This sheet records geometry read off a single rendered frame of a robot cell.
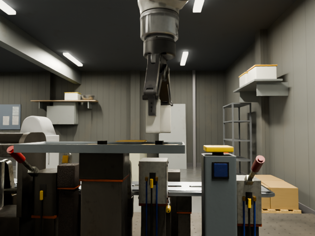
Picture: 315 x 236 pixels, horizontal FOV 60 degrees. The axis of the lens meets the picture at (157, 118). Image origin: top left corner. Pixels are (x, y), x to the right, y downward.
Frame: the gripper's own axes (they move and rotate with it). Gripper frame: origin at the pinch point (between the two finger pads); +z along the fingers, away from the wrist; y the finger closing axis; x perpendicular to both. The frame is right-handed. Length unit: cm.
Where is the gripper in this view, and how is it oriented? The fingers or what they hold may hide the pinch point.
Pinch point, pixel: (159, 128)
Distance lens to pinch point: 62.6
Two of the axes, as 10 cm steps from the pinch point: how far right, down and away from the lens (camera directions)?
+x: -9.8, 0.1, 2.0
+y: 2.0, 0.4, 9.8
